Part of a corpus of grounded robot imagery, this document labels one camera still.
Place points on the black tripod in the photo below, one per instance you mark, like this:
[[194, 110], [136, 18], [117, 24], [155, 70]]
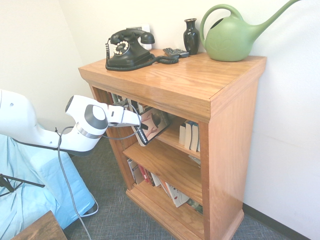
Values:
[[15, 181]]

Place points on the green plastic watering can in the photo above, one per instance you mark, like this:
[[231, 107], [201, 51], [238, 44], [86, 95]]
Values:
[[225, 40]]

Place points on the wooden bookshelf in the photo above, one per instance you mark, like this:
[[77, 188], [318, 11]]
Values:
[[190, 82]]

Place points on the cream pages paperback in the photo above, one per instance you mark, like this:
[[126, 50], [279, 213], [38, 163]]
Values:
[[195, 138]]

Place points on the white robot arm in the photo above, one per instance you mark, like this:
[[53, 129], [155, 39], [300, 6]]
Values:
[[22, 120]]

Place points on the blue black paperback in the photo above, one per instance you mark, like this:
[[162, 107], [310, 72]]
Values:
[[188, 137]]

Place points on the black remote control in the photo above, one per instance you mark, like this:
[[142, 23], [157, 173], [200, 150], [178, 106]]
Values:
[[176, 52]]

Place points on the thick white barcode book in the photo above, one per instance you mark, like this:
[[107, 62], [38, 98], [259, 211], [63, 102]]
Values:
[[143, 107]]

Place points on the beige grey cover book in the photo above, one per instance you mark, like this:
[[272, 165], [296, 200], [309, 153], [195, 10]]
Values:
[[135, 172]]

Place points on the wooden table corner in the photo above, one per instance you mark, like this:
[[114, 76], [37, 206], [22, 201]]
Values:
[[40, 227]]

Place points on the white square alarm clock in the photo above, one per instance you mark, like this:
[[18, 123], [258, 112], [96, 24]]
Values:
[[146, 30]]

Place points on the dark green book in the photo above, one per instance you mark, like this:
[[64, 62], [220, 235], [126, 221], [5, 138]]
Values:
[[116, 98]]

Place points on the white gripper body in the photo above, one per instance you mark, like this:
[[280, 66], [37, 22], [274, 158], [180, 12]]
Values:
[[122, 117]]

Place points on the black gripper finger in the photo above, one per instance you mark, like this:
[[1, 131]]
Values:
[[140, 124]]

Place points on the black spine paperback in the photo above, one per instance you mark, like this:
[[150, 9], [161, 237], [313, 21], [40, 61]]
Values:
[[182, 136]]

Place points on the black glossy vase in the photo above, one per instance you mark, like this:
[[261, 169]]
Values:
[[191, 37]]

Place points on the dark red book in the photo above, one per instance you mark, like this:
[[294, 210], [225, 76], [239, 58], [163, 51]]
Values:
[[150, 178]]

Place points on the camouflage cover book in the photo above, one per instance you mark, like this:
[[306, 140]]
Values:
[[195, 206]]

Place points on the Kundera paperback book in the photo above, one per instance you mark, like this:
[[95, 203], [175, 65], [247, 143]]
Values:
[[155, 127]]

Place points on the plain white cover book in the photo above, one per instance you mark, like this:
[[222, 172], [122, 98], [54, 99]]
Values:
[[155, 180]]

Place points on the black rotary telephone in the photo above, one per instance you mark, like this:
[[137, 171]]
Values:
[[130, 53]]

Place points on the light blue sheet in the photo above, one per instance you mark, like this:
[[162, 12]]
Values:
[[37, 187]]

